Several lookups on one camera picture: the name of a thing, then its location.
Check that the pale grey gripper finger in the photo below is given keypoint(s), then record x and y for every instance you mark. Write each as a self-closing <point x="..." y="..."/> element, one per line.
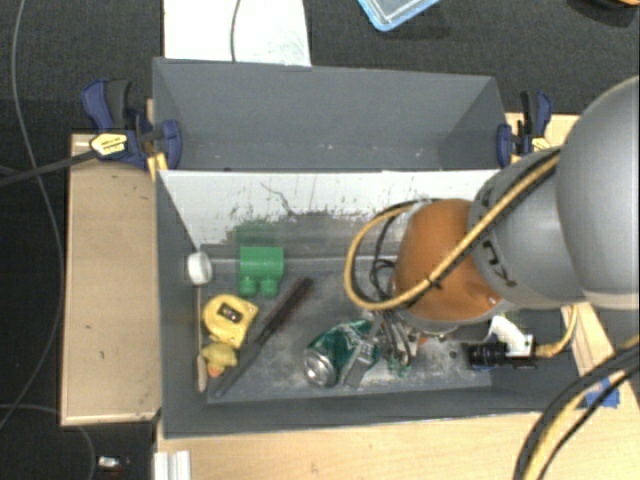
<point x="359" y="365"/>

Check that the crushed green drink can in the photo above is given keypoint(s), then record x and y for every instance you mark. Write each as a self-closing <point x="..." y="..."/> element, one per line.
<point x="332" y="355"/>

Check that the green toy building block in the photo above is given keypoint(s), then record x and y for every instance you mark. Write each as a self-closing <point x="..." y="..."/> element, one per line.
<point x="260" y="268"/>

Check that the yellow tape measure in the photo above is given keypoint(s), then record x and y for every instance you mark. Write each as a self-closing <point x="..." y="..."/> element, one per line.
<point x="228" y="317"/>

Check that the yellow rubber duck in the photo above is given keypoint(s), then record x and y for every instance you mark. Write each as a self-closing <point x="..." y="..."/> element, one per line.
<point x="219" y="357"/>

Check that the white round cap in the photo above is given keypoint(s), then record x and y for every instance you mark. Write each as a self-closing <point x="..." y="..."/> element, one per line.
<point x="199" y="268"/>

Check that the grey metal bin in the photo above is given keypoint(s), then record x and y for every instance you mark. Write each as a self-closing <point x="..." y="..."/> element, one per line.
<point x="310" y="123"/>

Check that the pale wood board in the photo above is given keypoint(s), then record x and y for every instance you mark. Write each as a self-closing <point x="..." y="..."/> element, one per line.
<point x="112" y="288"/>

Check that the black cylinder on white bracket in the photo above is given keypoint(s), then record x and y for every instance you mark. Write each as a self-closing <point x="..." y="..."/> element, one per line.
<point x="492" y="354"/>

